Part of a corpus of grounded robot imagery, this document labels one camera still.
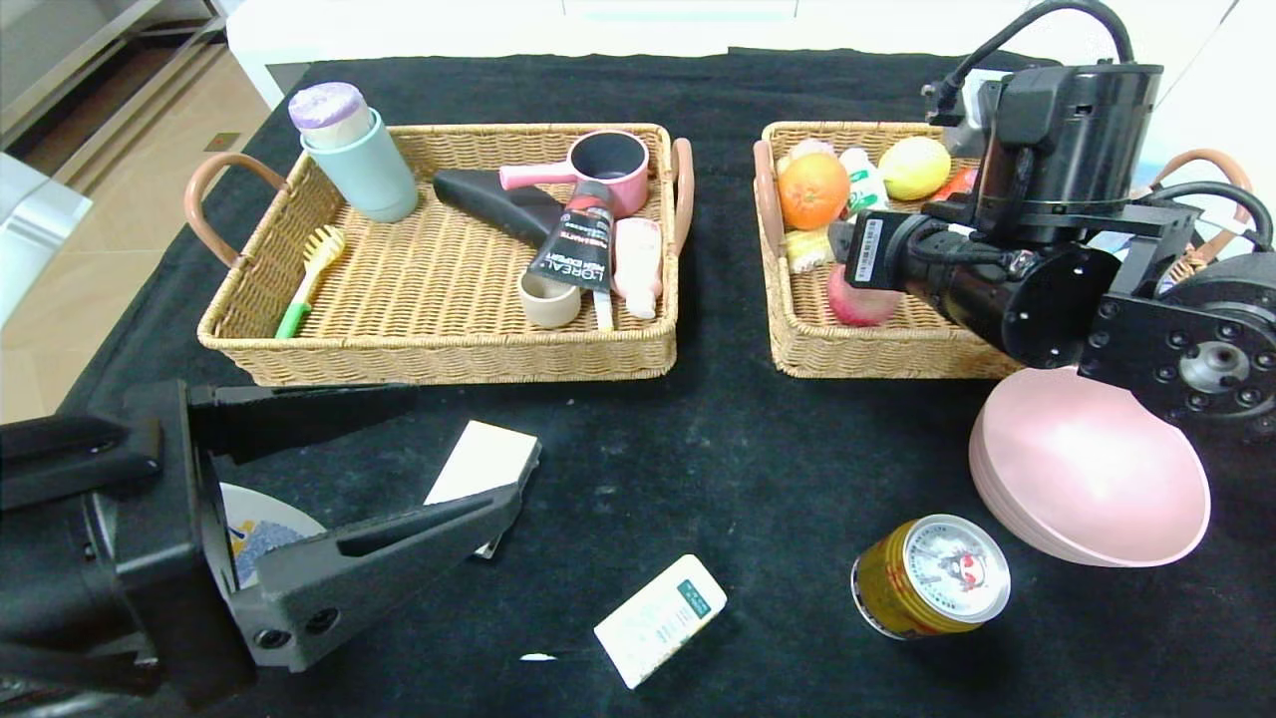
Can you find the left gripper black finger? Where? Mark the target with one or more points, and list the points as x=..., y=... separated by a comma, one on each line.
x=299, y=414
x=329, y=588

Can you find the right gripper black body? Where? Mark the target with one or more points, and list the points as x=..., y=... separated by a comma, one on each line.
x=865, y=249

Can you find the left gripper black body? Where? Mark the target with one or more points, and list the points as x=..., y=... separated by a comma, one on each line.
x=177, y=519

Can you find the red peach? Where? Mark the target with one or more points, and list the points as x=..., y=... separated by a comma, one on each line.
x=862, y=307

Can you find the pink bowl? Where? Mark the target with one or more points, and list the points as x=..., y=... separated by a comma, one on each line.
x=1087, y=479

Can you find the white box green label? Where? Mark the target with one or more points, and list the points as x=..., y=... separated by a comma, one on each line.
x=658, y=620

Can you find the gold drink can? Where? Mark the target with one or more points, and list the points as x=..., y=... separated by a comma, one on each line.
x=927, y=578

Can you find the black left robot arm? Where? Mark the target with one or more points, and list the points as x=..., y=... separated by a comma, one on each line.
x=60, y=598

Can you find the small yellow pudding cup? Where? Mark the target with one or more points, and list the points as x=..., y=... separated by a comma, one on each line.
x=807, y=251

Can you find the white yogurt drink bottle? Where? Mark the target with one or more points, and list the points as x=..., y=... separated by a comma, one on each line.
x=862, y=184

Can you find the orange fruit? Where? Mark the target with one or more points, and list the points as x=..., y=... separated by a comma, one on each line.
x=812, y=191

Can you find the white shampoo bottle blue cap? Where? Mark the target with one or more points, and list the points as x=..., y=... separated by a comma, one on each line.
x=264, y=529

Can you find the yellow lemon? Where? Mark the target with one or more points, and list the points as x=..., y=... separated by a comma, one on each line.
x=912, y=168

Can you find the red wrapped sausage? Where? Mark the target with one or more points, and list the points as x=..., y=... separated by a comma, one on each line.
x=959, y=184

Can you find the small pink fruit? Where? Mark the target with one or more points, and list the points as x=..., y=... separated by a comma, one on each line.
x=810, y=148

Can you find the yellow green dish brush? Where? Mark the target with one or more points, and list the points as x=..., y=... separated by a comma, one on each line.
x=321, y=249

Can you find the flat white cardboard box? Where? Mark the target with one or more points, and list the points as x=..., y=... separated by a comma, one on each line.
x=483, y=459

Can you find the small pink bottle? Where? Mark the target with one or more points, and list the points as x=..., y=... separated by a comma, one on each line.
x=636, y=257

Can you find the teal plastic cup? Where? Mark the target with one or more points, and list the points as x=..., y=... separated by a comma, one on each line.
x=371, y=178

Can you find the black table cloth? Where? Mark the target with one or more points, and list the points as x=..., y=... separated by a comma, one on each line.
x=698, y=449

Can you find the small beige cup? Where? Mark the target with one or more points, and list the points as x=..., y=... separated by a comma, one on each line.
x=546, y=310

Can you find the thin white stick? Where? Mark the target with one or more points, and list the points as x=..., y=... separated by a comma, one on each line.
x=604, y=314

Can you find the black plastic tool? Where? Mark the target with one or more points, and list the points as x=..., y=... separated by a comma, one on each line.
x=486, y=197

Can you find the black L'Oreal tube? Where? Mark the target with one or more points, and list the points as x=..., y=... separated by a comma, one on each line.
x=576, y=247

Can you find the purple capped beige container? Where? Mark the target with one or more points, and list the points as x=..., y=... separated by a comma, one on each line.
x=329, y=108

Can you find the white low bench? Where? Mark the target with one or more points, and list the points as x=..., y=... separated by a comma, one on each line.
x=449, y=30

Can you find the grey low shelf unit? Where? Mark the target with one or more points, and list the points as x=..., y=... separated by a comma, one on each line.
x=60, y=60

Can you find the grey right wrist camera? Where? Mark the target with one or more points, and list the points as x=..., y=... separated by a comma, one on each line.
x=965, y=125

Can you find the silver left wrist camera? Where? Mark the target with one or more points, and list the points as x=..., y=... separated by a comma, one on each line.
x=40, y=239

